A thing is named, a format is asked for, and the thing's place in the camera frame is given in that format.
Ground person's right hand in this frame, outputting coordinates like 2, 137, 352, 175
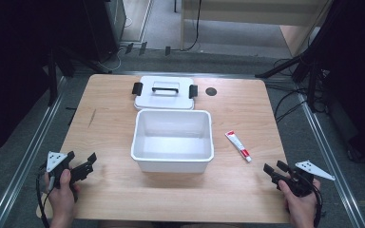
277, 179, 321, 224

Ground white and red tube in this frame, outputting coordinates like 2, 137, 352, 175
224, 129, 253, 163

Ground black tripod stand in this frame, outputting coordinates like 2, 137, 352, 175
254, 0, 343, 113
46, 44, 112, 107

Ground black cabinet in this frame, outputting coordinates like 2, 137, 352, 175
82, 0, 127, 63

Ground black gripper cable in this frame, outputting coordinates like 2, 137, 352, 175
310, 180, 325, 228
35, 162, 55, 228

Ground black hanging cable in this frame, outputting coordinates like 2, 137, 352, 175
183, 0, 203, 52

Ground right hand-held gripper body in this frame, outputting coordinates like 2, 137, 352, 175
278, 160, 336, 198

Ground aluminium floor rail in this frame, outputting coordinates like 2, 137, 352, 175
296, 91, 365, 228
0, 75, 69, 228

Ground light wooden furniture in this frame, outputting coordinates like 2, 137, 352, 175
180, 0, 334, 58

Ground person's left hand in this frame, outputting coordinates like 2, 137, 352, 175
43, 168, 81, 222

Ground black floor cables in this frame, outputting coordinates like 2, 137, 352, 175
272, 58, 329, 124

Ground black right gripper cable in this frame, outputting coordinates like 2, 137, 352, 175
310, 180, 325, 228

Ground white lid with black latches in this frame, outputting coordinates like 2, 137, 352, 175
131, 75, 199, 111

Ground white plastic storage box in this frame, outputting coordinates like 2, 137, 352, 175
130, 108, 215, 174

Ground white floor cable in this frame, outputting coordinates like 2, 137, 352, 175
96, 17, 134, 72

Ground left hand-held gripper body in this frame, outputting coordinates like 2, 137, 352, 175
45, 150, 81, 203

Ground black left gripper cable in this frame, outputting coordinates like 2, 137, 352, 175
35, 162, 55, 228

